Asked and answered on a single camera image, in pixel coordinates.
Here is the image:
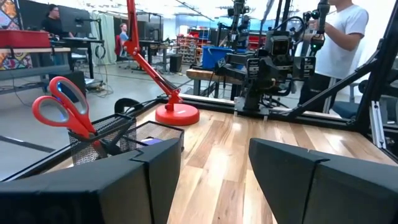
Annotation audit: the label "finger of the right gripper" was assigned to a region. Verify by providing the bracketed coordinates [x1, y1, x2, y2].
[279, 62, 299, 93]
[259, 62, 280, 93]

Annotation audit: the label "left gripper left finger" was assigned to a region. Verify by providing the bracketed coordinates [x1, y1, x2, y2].
[0, 138, 183, 224]

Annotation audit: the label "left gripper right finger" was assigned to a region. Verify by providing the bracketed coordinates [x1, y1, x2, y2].
[248, 138, 398, 224]

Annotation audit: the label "red-handled scissors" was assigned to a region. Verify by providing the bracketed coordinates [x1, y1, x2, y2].
[31, 75, 98, 147]

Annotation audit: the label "purple sticky note pad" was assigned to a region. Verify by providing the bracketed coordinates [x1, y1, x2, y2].
[139, 136, 165, 146]

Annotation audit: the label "black mesh desk organizer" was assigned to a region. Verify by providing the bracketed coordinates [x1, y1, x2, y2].
[67, 113, 185, 166]

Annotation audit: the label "blue plastic bin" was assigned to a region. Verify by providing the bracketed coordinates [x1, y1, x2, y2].
[201, 46, 246, 71]

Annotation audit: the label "wooden background table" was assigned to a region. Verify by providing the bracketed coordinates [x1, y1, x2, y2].
[185, 68, 246, 97]

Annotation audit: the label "red storage shelves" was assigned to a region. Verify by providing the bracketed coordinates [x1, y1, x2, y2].
[176, 27, 210, 65]

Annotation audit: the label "person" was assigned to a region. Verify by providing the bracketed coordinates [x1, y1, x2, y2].
[41, 3, 75, 39]
[118, 22, 130, 47]
[297, 0, 371, 113]

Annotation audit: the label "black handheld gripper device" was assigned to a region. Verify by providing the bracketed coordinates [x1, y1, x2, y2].
[303, 0, 331, 54]

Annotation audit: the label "black floor bin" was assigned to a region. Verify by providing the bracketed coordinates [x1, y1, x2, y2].
[169, 54, 184, 74]

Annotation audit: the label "pale curtain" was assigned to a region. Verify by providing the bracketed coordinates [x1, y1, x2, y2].
[89, 11, 117, 65]

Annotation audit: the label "red box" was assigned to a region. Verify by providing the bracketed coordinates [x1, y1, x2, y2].
[0, 29, 51, 49]

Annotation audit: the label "black monitor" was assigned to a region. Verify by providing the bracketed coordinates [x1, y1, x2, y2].
[58, 5, 93, 37]

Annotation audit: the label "colourful patterned panel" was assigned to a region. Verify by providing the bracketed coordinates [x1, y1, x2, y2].
[0, 0, 34, 71]

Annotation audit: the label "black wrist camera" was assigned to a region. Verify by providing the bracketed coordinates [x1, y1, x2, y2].
[264, 30, 292, 57]

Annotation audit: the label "silver aluminium post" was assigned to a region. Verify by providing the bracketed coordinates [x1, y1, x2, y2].
[369, 100, 387, 150]

